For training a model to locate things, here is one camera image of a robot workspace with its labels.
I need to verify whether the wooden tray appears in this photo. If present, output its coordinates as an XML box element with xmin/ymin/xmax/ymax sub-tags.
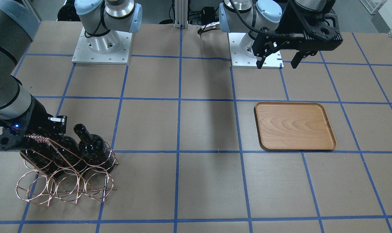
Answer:
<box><xmin>254</xmin><ymin>102</ymin><xmax>337</xmax><ymax>150</ymax></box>

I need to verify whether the dark wine bottle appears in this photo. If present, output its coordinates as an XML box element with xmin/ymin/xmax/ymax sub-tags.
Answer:
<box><xmin>50</xmin><ymin>136</ymin><xmax>88</xmax><ymax>173</ymax></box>
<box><xmin>20</xmin><ymin>143</ymin><xmax>59</xmax><ymax>176</ymax></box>
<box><xmin>73</xmin><ymin>124</ymin><xmax>115</xmax><ymax>173</ymax></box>

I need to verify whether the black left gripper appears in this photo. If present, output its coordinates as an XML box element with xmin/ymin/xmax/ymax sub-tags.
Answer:
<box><xmin>252</xmin><ymin>5</ymin><xmax>343</xmax><ymax>69</ymax></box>

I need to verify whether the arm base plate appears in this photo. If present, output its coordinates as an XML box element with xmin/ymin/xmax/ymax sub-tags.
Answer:
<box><xmin>72</xmin><ymin>28</ymin><xmax>133</xmax><ymax>65</ymax></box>
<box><xmin>228</xmin><ymin>33</ymin><xmax>284</xmax><ymax>69</ymax></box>

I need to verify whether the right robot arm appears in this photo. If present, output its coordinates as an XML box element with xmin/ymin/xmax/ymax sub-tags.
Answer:
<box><xmin>0</xmin><ymin>0</ymin><xmax>67</xmax><ymax>151</ymax></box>

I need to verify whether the copper wire bottle basket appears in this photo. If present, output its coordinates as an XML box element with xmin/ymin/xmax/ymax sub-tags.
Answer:
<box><xmin>15</xmin><ymin>135</ymin><xmax>119</xmax><ymax>208</ymax></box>

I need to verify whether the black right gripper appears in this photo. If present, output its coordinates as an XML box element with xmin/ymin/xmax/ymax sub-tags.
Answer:
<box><xmin>0</xmin><ymin>97</ymin><xmax>67</xmax><ymax>151</ymax></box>

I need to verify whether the black braided cable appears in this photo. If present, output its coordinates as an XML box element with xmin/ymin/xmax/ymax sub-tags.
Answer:
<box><xmin>228</xmin><ymin>0</ymin><xmax>305</xmax><ymax>39</ymax></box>

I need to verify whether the aluminium frame post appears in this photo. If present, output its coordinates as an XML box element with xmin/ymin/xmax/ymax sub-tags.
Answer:
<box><xmin>174</xmin><ymin>0</ymin><xmax>189</xmax><ymax>29</ymax></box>

